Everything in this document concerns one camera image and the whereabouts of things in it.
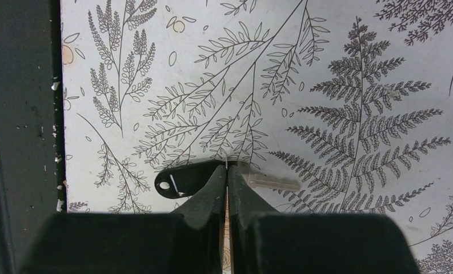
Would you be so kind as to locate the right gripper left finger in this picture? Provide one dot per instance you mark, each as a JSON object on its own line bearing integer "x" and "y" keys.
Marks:
{"x": 187, "y": 240}

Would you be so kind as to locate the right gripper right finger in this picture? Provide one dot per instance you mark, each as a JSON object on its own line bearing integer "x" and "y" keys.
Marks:
{"x": 263, "y": 240}

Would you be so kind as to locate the floral table mat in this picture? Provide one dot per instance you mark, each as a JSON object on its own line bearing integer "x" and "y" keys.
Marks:
{"x": 351, "y": 100}

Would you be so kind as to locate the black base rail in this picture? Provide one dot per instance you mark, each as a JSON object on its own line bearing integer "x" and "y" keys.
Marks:
{"x": 31, "y": 124}

